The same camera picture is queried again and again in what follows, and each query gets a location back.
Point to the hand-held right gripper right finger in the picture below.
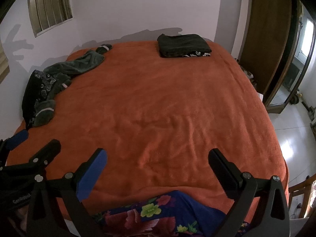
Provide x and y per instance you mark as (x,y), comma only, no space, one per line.
(222,172)

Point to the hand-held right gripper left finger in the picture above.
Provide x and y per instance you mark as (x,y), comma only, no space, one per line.
(91,175)

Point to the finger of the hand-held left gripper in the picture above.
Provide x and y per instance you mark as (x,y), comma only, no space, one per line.
(48,151)
(18,137)

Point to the black patterned cloth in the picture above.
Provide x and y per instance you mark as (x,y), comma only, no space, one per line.
(30,98)

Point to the floral pants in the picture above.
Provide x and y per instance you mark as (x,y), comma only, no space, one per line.
(153,212)

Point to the wooden chair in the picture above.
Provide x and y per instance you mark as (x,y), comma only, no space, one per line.
(300,187)

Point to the orange bed blanket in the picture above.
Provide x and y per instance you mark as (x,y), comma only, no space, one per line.
(160,116)

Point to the dark framed glass door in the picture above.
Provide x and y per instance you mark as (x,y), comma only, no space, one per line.
(276,108)

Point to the white box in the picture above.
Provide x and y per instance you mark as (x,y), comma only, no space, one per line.
(259,96)

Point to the grey-green fleece garment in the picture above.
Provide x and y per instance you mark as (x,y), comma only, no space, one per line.
(74,66)

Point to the folded black white-print garment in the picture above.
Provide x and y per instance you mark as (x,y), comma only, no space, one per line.
(195,53)

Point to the folded plain black garment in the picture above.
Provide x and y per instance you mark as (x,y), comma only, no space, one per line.
(182,43)

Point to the barred window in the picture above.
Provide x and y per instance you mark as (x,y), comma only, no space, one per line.
(49,5)

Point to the brown wooden wardrobe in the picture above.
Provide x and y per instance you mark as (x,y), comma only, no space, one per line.
(269,29)

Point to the bright window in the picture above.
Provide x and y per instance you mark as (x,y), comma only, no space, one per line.
(308,37)

